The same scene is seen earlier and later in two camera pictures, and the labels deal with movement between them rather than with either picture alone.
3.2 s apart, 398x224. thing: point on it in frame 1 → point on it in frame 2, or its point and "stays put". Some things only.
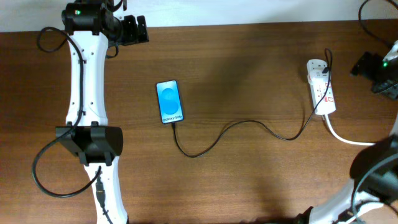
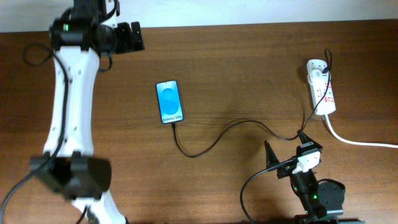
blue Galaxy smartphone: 170,102 stays put
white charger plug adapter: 315,77 stays put
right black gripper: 364,66 → 271,158
